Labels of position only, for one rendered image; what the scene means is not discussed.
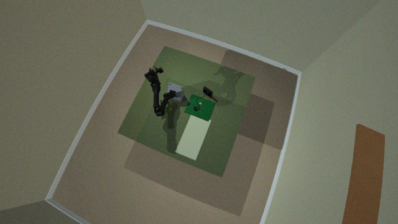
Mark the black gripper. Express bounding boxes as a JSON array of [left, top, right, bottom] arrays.
[[145, 66, 163, 78]]

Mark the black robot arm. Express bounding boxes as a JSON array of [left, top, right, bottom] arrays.
[[147, 70, 175, 116]]

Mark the green circuit board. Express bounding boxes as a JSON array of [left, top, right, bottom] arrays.
[[184, 94, 215, 121]]

